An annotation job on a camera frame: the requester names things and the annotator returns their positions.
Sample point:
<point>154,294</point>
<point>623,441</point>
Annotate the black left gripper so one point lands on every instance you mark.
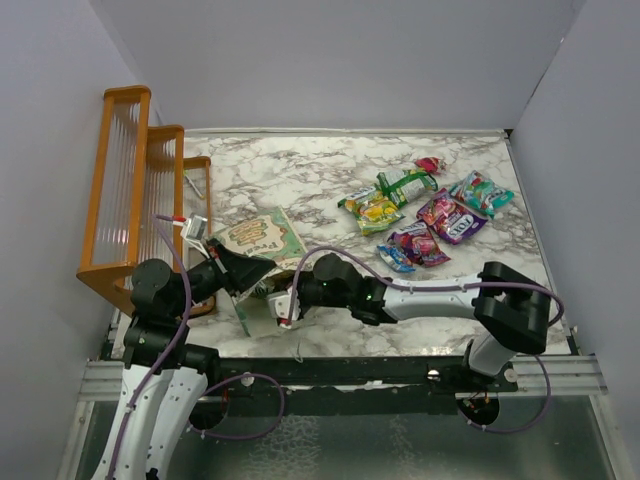
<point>237,270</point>

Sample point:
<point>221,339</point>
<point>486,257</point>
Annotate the green paper gift bag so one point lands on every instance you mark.
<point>269,234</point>

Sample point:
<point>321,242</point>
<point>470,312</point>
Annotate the yellow green Fox's candy bag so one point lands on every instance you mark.
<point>373,210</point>

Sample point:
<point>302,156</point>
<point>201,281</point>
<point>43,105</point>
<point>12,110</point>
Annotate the blue Oreo snack pack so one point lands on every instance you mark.
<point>395,259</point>

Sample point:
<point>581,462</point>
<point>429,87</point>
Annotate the purple red fruit candy bag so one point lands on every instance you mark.
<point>418,244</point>

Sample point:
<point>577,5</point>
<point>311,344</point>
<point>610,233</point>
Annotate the green snack pouch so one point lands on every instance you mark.
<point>404,186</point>

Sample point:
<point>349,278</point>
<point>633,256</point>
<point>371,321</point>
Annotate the purple Fox's candy bag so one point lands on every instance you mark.
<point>452,221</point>

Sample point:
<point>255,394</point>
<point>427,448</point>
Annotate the small red snack packet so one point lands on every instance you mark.
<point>432,165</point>

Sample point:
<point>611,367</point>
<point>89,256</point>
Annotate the green Fox's mint candy bag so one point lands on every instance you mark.
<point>481,193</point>

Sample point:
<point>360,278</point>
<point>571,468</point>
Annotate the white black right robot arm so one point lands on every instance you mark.
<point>514,310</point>

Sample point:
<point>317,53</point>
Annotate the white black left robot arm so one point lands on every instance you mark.
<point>150,360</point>

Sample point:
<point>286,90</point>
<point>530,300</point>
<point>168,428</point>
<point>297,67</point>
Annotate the orange wooden tiered rack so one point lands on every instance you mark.
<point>139,172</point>

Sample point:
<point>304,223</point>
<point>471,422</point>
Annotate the white pen in rack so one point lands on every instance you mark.
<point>193,186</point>

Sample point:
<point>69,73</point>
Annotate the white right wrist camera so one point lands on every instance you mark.
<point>285,311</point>

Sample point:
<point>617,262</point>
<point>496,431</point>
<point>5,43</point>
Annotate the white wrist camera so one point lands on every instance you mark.
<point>194,228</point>
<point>285,311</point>

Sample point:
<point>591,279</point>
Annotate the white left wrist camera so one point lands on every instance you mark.
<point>194,228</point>

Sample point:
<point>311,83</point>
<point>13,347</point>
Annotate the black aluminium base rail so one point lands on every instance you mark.
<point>340,386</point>

